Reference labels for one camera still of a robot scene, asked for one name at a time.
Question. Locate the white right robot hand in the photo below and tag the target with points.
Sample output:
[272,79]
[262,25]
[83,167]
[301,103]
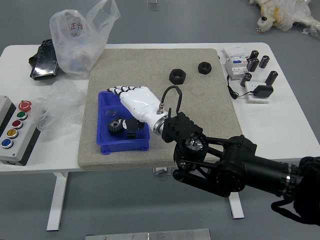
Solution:
[137,100]

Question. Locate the big black gear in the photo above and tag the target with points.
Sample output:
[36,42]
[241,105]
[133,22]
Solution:
[113,127]

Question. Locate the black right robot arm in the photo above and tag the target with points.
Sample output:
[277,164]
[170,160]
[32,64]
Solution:
[237,162]

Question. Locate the big black hex nut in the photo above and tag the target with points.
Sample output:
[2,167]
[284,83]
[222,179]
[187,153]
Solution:
[177,76]

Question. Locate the blue plastic box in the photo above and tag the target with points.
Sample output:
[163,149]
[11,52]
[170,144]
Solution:
[105,137]

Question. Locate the small black hex nut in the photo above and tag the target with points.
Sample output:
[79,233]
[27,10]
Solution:
[205,68]

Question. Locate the white flat box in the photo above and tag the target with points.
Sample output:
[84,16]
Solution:
[236,50]

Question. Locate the grey button control box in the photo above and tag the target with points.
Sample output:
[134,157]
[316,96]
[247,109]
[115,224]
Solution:
[22,140]

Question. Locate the grey-brown mat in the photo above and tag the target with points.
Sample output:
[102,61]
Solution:
[150,65]

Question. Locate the clear plastic wrap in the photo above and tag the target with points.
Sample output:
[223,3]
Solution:
[60,105]

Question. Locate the white plastic bag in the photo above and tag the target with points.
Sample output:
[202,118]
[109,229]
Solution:
[75,50]

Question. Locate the small metal floor fitting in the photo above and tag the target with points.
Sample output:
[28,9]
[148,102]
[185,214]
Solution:
[153,4]

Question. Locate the black plastic tray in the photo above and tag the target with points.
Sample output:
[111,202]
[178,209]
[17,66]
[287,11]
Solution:
[42,65]

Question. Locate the white circuit breaker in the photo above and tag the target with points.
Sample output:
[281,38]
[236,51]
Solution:
[235,68]

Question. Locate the black cylindrical capacitor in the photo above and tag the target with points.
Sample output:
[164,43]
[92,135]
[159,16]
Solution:
[254,55]
[264,61]
[271,78]
[253,65]
[246,80]

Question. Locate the red emergency stop button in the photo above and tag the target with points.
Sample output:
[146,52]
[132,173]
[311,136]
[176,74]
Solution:
[25,105]

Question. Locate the green push button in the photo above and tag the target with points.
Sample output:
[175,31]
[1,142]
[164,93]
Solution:
[22,115]

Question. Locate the red push button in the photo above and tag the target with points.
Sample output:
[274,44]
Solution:
[17,124]

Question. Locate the black plug adapter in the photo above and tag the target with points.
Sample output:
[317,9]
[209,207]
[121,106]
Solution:
[263,91]

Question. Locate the white table leg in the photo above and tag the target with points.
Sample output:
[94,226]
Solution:
[237,207]
[57,200]

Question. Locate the yellow push button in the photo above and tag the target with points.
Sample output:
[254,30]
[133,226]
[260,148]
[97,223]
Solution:
[12,133]

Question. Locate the grey metal floor plate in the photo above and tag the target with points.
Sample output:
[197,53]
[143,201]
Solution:
[147,235]

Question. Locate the blue push button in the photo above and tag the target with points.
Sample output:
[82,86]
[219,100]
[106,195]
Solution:
[6,143]

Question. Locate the plush toy in plastic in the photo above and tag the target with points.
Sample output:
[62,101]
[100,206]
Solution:
[282,12]

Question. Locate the metal bracket under table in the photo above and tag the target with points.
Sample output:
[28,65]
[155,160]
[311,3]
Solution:
[161,171]

